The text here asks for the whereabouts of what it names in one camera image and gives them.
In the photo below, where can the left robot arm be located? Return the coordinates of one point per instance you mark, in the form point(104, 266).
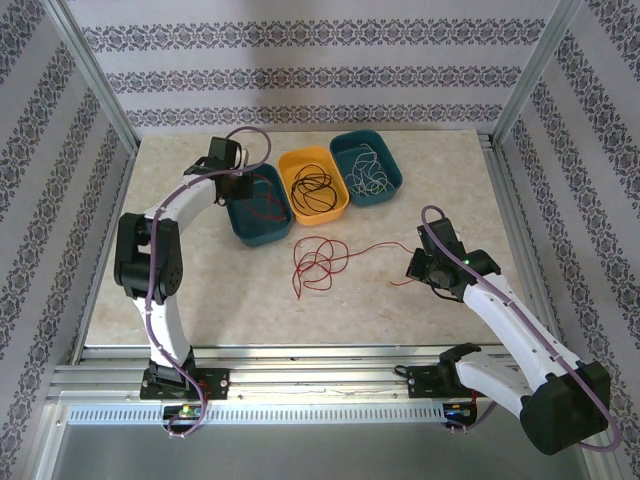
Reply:
point(167, 320)

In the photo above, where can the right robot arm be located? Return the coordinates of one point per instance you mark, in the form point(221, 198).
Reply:
point(500, 310)

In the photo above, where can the teal plastic tray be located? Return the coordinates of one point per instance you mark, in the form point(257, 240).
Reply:
point(350, 150)
point(260, 232)

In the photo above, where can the orange plastic tray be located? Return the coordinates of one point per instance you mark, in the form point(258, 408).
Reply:
point(310, 215)

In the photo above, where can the small control board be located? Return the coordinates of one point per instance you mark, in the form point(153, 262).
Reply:
point(457, 411)
point(185, 412)

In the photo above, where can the grey metal panel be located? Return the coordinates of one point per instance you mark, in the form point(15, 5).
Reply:
point(320, 455)

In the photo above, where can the aluminium side rail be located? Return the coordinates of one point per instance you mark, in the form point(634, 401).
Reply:
point(112, 190)
point(520, 225)

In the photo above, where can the aluminium frame post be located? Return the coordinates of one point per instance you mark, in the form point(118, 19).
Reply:
point(95, 75)
point(530, 70)

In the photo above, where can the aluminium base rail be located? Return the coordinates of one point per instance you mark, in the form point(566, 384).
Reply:
point(320, 380)

